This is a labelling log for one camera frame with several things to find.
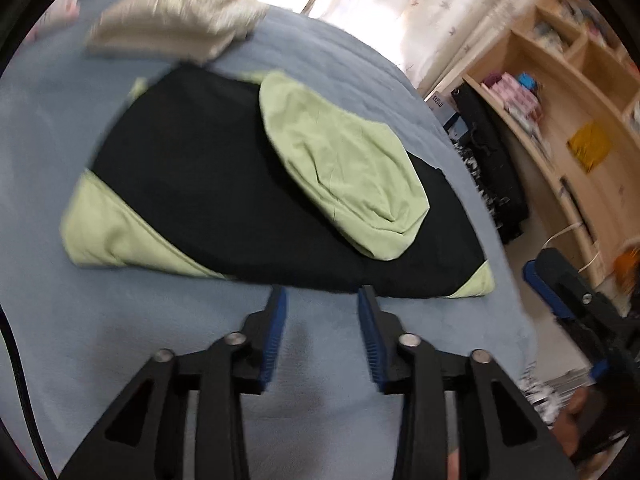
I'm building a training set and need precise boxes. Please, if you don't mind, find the white floral curtain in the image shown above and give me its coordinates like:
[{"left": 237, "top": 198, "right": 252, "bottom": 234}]
[{"left": 300, "top": 0, "right": 556, "bottom": 96}]

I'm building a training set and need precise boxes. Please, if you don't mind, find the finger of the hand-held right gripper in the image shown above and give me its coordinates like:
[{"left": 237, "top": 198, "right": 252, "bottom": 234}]
[{"left": 522, "top": 247, "right": 622, "bottom": 322}]

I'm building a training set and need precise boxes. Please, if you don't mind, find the wooden shelf unit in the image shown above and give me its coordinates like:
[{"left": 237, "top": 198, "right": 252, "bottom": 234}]
[{"left": 462, "top": 0, "right": 640, "bottom": 291}]

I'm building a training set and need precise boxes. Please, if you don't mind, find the blue and white box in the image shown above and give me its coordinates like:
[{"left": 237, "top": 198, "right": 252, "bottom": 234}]
[{"left": 425, "top": 92, "right": 463, "bottom": 133}]

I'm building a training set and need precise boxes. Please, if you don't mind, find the pink and white plush toy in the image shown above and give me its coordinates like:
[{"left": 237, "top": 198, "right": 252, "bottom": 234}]
[{"left": 22, "top": 0, "right": 82, "bottom": 43}]

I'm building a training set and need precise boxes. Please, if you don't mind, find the black cable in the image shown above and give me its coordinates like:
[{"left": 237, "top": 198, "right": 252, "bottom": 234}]
[{"left": 0, "top": 307, "right": 53, "bottom": 480}]

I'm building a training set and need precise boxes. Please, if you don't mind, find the black white patterned cloth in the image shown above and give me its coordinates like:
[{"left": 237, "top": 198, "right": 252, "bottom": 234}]
[{"left": 452, "top": 140, "right": 511, "bottom": 221}]

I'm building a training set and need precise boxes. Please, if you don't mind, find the person's right hand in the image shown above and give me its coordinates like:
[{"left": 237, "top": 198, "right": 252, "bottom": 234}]
[{"left": 554, "top": 387, "right": 596, "bottom": 461}]

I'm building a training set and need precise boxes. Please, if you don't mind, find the white cable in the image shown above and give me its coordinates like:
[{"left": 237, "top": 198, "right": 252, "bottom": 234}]
[{"left": 545, "top": 220, "right": 602, "bottom": 272}]

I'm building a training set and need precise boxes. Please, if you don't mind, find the black bag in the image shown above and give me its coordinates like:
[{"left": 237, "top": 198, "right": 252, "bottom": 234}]
[{"left": 450, "top": 82, "right": 531, "bottom": 246}]

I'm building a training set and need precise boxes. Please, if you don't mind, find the bed with blue blanket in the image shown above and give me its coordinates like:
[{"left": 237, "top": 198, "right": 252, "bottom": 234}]
[{"left": 0, "top": 0, "right": 538, "bottom": 480}]

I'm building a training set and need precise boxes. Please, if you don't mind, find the green and black hooded jacket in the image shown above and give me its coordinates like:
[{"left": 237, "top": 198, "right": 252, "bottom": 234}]
[{"left": 60, "top": 62, "right": 497, "bottom": 301}]

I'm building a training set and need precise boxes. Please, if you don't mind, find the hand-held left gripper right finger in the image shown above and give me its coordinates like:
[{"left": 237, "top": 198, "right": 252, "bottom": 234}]
[{"left": 357, "top": 285, "right": 581, "bottom": 480}]

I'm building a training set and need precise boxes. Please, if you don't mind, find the black white patterned fabric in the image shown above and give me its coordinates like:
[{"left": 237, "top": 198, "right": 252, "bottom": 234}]
[{"left": 517, "top": 375, "right": 566, "bottom": 423}]

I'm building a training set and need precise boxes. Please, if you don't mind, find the orange object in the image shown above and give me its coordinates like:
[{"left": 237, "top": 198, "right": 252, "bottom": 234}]
[{"left": 612, "top": 250, "right": 640, "bottom": 291}]

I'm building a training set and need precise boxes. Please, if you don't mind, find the yellow cloth on shelf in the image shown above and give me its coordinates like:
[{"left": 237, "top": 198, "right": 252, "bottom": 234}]
[{"left": 567, "top": 121, "right": 614, "bottom": 173}]

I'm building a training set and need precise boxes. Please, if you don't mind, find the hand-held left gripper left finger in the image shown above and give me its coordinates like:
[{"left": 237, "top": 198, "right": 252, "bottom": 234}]
[{"left": 60, "top": 286, "right": 290, "bottom": 480}]

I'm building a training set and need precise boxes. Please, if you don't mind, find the stack of pink boxes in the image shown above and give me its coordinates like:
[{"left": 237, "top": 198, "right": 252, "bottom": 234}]
[{"left": 482, "top": 72, "right": 543, "bottom": 131}]

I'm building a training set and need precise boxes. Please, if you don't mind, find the cream folded puffer jacket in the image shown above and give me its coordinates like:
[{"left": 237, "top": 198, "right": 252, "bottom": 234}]
[{"left": 82, "top": 0, "right": 271, "bottom": 63}]

